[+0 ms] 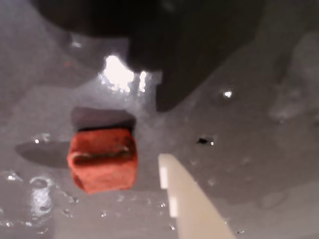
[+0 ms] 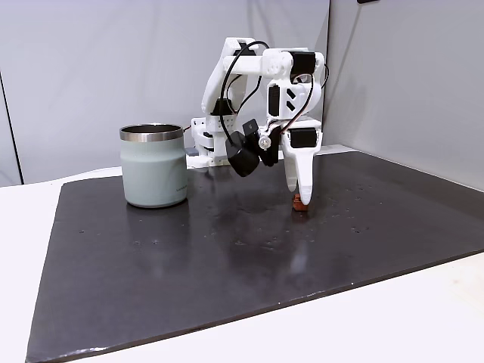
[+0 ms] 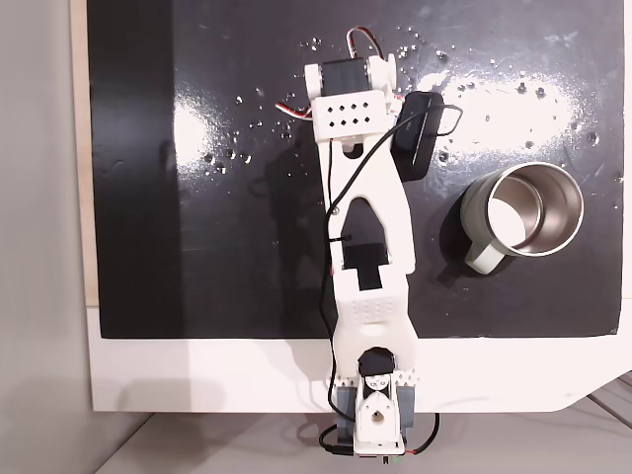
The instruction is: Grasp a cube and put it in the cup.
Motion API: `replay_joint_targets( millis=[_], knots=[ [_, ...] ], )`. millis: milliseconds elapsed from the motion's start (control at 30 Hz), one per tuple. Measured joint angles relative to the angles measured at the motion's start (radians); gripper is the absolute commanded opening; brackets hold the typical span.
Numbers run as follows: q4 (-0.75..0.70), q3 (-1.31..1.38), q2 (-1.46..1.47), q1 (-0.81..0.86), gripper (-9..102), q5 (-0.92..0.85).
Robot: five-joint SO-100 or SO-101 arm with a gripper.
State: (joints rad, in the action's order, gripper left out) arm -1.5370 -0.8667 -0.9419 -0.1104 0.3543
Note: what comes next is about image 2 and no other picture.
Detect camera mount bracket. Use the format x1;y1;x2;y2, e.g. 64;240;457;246
242;119;284;168

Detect red black servo wire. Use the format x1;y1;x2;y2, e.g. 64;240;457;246
281;71;330;135

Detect black camera cable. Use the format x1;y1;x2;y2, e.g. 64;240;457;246
220;40;271;147

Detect black glossy mat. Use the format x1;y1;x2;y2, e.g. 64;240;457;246
24;150;484;363

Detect black oval camera box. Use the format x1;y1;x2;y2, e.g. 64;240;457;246
225;130;262;178

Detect pale green steel cup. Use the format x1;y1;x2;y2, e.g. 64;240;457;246
119;123;189;209

